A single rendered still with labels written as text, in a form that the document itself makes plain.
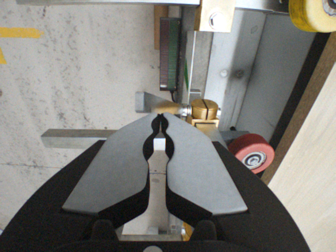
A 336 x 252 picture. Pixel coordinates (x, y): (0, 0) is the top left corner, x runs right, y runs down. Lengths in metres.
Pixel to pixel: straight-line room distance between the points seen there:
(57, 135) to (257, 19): 0.57
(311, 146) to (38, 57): 1.44
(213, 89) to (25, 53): 1.26
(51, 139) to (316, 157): 0.53
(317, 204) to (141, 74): 1.07
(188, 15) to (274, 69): 0.25
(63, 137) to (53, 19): 1.01
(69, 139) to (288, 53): 0.50
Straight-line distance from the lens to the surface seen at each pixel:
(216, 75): 0.53
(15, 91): 1.64
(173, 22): 0.41
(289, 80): 0.43
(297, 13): 0.27
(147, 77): 1.15
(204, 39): 0.42
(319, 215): 0.66
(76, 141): 0.36
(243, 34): 0.54
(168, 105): 0.16
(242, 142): 0.31
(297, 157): 0.39
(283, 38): 0.48
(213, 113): 0.28
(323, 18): 0.27
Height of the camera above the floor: 1.11
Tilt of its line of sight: 58 degrees down
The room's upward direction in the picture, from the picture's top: 178 degrees clockwise
